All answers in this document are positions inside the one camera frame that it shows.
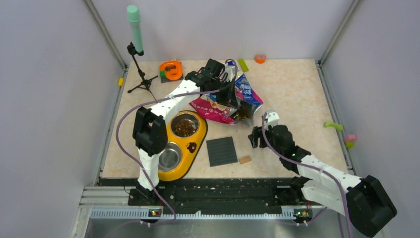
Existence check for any small wooden block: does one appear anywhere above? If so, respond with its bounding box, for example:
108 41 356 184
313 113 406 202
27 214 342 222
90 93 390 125
238 156 252 165

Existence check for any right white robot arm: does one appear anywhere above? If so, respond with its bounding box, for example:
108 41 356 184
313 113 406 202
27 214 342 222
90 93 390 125
248 111 398 238

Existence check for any green lego brick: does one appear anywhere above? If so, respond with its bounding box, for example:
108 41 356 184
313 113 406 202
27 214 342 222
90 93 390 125
238 59 249 72

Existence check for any pink pet food bag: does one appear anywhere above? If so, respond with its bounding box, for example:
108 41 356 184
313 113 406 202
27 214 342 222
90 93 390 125
190 65 263 126

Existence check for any orange semicircle container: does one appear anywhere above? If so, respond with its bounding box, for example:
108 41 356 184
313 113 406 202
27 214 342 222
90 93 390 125
254 54 267 64

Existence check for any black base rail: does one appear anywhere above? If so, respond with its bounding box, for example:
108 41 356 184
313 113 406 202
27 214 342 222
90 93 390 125
98 177 316 215

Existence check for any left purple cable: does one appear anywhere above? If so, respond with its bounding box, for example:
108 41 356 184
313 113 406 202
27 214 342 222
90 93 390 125
115 58 239 227

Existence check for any pink green toy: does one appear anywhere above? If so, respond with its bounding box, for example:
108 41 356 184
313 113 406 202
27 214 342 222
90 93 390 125
343 134 357 149

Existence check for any purple cable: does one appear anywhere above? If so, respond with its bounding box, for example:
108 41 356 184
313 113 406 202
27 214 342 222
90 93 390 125
261 112 354 238
115 58 239 227

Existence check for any orange tape dispenser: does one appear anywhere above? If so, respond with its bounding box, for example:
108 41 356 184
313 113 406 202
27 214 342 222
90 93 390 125
159 60 184 83

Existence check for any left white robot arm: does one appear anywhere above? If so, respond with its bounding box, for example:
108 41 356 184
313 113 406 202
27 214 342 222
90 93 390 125
133 59 239 205

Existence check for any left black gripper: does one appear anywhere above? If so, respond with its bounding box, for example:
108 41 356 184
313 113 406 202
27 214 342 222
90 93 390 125
209 78 238 109

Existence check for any green microphone on tripod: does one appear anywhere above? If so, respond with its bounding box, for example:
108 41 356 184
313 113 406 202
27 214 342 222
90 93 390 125
126 5 157 99

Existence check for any yellow double pet bowl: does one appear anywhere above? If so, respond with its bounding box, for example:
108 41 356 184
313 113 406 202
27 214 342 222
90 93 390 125
158 110 208 182

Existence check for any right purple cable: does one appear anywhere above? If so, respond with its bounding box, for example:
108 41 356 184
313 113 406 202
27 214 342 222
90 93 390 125
261 112 354 238

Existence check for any green bone toy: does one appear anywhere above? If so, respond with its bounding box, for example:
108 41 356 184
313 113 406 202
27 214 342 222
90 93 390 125
323 121 344 132

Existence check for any dark grey square baseplate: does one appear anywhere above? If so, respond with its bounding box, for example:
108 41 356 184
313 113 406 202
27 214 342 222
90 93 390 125
206 137 238 167

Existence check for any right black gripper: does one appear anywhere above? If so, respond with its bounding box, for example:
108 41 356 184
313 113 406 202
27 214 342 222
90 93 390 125
249 121 283 156

